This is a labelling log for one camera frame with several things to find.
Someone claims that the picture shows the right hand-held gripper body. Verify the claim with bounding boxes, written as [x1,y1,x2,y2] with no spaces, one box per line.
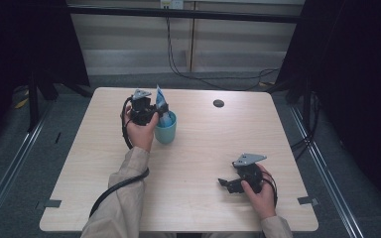
[231,152,268,195]

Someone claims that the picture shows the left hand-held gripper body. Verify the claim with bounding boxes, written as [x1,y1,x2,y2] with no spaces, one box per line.
[128,88,159,127]

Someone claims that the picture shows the blue and white toothpaste tube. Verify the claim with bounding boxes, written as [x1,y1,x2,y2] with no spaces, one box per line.
[155,84,175,129]

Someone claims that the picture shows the teal cup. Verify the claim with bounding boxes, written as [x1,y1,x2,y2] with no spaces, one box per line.
[154,110,178,145]

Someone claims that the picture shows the person's right hand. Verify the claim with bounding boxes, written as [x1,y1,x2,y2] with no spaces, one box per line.
[240,163,278,221]

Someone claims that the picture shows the person's left hand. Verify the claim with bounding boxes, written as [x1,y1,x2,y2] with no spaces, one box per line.
[123,104,160,154]

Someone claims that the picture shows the grey tape strip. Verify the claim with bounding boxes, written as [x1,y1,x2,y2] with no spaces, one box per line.
[297,195,319,206]
[43,198,63,209]

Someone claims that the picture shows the black horizontal bar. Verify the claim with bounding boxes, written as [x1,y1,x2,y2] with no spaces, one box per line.
[66,5,305,25]

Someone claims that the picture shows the black metal stand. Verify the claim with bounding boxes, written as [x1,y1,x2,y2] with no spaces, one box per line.
[26,70,61,134]

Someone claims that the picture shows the yellow floor scrap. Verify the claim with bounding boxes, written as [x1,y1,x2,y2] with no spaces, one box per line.
[14,97,30,110]

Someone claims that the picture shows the dark curtain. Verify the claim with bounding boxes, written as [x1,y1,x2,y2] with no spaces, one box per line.
[0,0,91,100]
[274,0,381,209]

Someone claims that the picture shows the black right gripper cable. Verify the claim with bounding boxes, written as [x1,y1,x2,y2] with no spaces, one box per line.
[261,170,279,208]

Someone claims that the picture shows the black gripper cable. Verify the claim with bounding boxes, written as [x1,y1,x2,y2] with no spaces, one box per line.
[261,170,279,208]
[88,96,151,219]

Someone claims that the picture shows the black hanging wall cable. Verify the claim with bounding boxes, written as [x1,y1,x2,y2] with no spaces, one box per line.
[165,15,282,92]

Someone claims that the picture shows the black floor cables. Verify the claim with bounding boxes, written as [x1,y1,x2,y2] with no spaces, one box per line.
[290,90,323,162]

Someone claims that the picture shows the grey floor rail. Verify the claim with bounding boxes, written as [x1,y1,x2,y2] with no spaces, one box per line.
[0,98,59,238]
[287,103,366,238]

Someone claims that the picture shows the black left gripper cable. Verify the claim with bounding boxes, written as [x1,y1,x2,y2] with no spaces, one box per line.
[88,96,151,219]

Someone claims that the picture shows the white wall outlet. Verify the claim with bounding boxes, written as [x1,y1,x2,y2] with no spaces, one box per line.
[159,0,185,10]

